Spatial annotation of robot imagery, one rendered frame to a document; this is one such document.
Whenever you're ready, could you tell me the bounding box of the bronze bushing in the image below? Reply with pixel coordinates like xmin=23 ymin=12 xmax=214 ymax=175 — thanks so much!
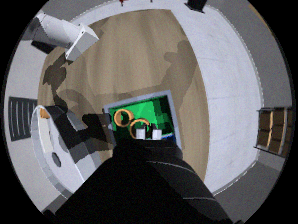
xmin=114 ymin=109 xmax=134 ymax=127
xmin=40 ymin=108 xmax=50 ymax=119
xmin=129 ymin=118 xmax=151 ymax=139

